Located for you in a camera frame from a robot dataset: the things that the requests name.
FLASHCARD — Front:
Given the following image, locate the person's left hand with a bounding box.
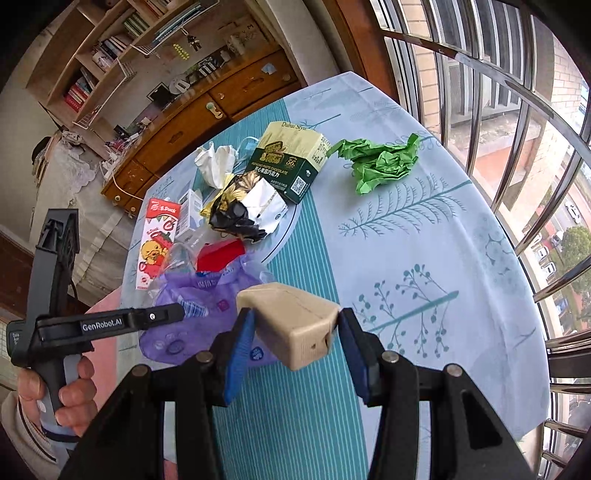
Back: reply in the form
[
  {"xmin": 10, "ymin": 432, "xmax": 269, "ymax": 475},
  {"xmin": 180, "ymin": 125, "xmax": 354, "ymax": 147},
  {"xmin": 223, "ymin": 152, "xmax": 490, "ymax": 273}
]
[{"xmin": 18, "ymin": 357, "xmax": 96, "ymax": 438}]

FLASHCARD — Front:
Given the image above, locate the clear plastic wrapper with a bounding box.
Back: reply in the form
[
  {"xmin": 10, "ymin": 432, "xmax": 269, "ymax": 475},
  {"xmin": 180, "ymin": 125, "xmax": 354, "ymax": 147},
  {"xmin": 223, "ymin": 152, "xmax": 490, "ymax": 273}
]
[{"xmin": 159, "ymin": 226, "xmax": 218, "ymax": 288}]

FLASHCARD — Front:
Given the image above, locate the purple plastic bag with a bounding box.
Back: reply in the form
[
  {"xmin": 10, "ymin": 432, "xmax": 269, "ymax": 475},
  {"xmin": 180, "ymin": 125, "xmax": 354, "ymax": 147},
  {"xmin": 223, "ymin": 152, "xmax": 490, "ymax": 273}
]
[{"xmin": 139, "ymin": 258, "xmax": 278, "ymax": 370}]

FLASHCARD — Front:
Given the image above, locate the black gold floral wrapper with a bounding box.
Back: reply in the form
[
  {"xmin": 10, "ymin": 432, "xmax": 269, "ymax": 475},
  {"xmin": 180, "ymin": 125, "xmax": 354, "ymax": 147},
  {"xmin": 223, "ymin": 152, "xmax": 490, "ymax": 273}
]
[{"xmin": 201, "ymin": 173, "xmax": 289, "ymax": 243}]

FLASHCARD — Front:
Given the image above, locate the person's left forearm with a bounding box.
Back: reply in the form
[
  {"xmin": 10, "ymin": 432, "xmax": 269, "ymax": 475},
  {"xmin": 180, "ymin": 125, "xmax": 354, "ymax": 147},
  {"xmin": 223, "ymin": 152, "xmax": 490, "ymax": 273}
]
[{"xmin": 0, "ymin": 392, "xmax": 72, "ymax": 480}]

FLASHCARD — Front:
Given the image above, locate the teal leaf print tablecloth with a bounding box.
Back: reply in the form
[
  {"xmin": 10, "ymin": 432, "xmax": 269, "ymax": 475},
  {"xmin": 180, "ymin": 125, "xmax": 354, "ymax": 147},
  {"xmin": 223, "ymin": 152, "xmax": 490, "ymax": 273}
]
[{"xmin": 117, "ymin": 71, "xmax": 550, "ymax": 480}]

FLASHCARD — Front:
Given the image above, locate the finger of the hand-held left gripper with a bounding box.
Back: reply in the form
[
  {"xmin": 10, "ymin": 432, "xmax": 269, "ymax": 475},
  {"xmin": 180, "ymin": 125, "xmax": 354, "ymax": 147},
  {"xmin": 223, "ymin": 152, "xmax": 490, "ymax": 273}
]
[{"xmin": 129, "ymin": 302, "xmax": 186, "ymax": 332}]

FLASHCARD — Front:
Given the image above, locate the wooden bookshelf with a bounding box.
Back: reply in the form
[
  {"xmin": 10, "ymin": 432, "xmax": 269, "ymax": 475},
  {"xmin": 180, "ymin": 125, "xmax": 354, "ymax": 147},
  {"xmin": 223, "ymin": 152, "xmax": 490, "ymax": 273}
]
[{"xmin": 25, "ymin": 0, "xmax": 218, "ymax": 127}]

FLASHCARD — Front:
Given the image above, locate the pink cloth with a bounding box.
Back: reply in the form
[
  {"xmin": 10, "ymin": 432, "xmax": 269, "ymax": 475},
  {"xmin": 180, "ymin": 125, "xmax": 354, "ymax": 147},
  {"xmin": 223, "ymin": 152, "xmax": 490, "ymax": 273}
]
[{"xmin": 88, "ymin": 295, "xmax": 178, "ymax": 480}]

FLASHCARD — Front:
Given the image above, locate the white lace cloth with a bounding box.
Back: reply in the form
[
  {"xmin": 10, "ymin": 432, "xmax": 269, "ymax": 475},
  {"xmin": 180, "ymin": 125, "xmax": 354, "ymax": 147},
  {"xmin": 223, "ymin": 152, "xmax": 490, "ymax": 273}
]
[{"xmin": 30, "ymin": 131, "xmax": 134, "ymax": 296}]

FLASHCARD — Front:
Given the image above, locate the crumpled white tissue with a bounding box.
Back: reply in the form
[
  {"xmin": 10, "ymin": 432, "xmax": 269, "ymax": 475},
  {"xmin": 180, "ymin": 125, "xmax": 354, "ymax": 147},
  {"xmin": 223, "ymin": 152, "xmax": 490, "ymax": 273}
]
[{"xmin": 194, "ymin": 143, "xmax": 238, "ymax": 189}]

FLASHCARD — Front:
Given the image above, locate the light blue face mask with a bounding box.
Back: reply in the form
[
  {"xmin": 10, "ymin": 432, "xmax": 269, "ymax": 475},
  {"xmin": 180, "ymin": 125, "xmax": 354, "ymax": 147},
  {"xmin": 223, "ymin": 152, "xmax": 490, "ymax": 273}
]
[{"xmin": 233, "ymin": 136, "xmax": 259, "ymax": 162}]

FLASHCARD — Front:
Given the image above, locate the red box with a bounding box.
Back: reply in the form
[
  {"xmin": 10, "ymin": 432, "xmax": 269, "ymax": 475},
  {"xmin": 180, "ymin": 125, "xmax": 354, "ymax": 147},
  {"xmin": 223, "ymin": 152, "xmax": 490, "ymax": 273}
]
[{"xmin": 196, "ymin": 239, "xmax": 245, "ymax": 273}]

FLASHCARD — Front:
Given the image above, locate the small beige box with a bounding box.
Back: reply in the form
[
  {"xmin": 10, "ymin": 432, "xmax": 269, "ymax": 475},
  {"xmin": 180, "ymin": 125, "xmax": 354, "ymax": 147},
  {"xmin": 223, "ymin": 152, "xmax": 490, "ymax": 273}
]
[{"xmin": 236, "ymin": 282, "xmax": 342, "ymax": 371}]

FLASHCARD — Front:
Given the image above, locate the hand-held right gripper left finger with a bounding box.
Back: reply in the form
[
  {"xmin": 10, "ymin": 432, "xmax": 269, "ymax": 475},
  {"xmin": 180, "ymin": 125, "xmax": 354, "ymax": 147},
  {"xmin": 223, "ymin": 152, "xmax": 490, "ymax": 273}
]
[{"xmin": 58, "ymin": 307, "xmax": 257, "ymax": 480}]

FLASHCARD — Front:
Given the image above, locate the small white carton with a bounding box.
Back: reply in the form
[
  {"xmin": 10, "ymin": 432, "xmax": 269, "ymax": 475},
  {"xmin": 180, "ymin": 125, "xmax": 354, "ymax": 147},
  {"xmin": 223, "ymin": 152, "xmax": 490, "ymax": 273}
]
[{"xmin": 175, "ymin": 188, "xmax": 206, "ymax": 241}]

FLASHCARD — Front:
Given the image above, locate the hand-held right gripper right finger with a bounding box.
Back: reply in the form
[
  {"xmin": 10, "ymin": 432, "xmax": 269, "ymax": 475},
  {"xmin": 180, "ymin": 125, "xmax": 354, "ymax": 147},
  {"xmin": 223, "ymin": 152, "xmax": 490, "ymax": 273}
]
[{"xmin": 338, "ymin": 307, "xmax": 539, "ymax": 480}]

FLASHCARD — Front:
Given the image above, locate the wooden drawer cabinet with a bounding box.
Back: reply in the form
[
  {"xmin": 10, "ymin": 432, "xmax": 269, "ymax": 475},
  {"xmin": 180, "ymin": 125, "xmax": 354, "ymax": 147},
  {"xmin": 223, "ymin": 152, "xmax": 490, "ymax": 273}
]
[{"xmin": 100, "ymin": 44, "xmax": 308, "ymax": 215}]

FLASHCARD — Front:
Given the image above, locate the green yellow chocolate box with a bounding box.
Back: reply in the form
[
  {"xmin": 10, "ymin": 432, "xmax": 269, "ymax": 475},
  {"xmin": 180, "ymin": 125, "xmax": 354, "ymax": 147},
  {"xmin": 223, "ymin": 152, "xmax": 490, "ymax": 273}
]
[{"xmin": 249, "ymin": 121, "xmax": 333, "ymax": 205}]

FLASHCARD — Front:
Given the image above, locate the red strawberry drink carton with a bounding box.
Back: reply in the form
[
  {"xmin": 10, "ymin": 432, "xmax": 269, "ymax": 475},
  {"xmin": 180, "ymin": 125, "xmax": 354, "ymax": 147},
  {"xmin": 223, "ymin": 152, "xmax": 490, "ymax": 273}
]
[{"xmin": 135, "ymin": 198, "xmax": 182, "ymax": 291}]

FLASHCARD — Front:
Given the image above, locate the green paper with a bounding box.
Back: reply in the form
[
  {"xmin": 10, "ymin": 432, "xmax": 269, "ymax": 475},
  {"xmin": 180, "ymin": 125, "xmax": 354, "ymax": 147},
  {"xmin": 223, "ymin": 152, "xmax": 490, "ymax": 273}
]
[{"xmin": 328, "ymin": 133, "xmax": 423, "ymax": 195}]

